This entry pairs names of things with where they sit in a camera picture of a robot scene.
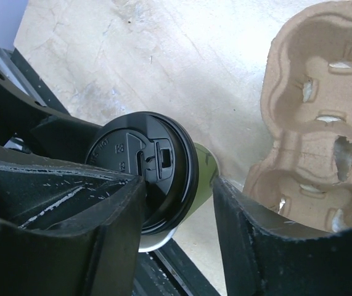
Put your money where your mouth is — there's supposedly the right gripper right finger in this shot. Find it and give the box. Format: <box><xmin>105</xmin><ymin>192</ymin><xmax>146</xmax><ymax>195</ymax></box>
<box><xmin>213</xmin><ymin>177</ymin><xmax>352</xmax><ymax>295</ymax></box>

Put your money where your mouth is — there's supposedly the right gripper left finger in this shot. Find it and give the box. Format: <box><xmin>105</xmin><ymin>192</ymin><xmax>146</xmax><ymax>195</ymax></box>
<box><xmin>0</xmin><ymin>137</ymin><xmax>147</xmax><ymax>296</ymax></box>

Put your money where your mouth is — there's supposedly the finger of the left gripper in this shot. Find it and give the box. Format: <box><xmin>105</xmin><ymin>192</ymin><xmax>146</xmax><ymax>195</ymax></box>
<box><xmin>0</xmin><ymin>66</ymin><xmax>145</xmax><ymax>231</ymax></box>

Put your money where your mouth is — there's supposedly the green paper coffee cup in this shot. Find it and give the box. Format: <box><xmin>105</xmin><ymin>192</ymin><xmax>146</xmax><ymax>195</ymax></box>
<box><xmin>138</xmin><ymin>142</ymin><xmax>219</xmax><ymax>253</ymax></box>

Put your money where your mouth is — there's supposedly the black plastic cup lid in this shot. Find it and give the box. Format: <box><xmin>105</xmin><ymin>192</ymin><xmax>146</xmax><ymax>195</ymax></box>
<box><xmin>86</xmin><ymin>112</ymin><xmax>199</xmax><ymax>235</ymax></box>

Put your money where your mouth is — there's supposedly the brown pulp cup carrier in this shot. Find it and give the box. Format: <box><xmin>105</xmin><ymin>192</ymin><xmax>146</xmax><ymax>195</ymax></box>
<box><xmin>243</xmin><ymin>1</ymin><xmax>352</xmax><ymax>232</ymax></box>

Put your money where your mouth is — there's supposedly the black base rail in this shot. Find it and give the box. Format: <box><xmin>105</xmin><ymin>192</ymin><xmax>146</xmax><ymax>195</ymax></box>
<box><xmin>60</xmin><ymin>181</ymin><xmax>218</xmax><ymax>295</ymax></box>

